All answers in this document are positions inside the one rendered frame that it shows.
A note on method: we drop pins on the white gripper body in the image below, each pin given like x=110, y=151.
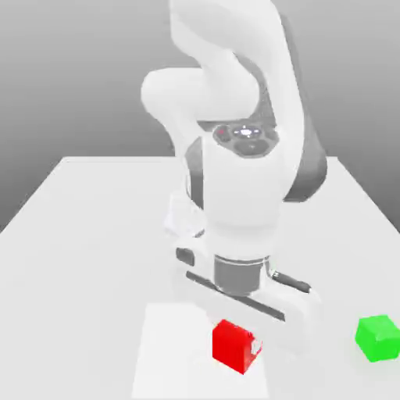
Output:
x=281, y=325

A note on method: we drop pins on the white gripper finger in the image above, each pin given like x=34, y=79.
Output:
x=256, y=346

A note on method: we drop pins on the small red cube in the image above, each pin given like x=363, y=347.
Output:
x=231, y=347

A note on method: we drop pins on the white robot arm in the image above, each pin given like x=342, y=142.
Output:
x=237, y=187

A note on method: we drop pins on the small green cube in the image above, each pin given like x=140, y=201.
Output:
x=378, y=339

